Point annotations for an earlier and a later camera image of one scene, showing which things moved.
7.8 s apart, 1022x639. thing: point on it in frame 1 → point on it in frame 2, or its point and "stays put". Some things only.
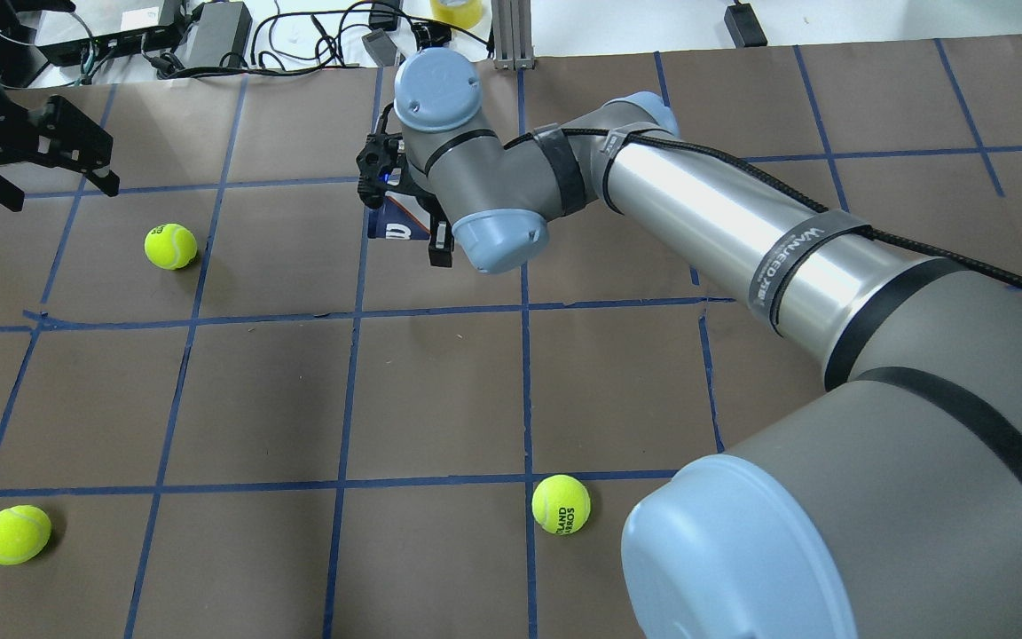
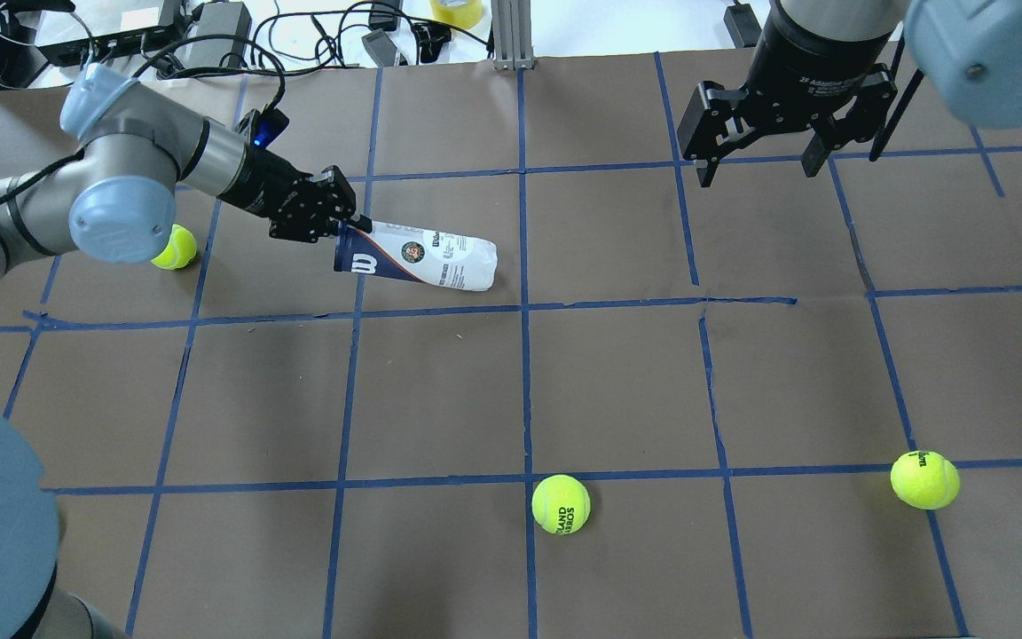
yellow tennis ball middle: [170, 246] stays put
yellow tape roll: [466, 13] stays put
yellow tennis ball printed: [561, 505] stays put
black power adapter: [218, 37] stays put
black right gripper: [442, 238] → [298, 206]
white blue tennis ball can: [401, 216] → [418, 255]
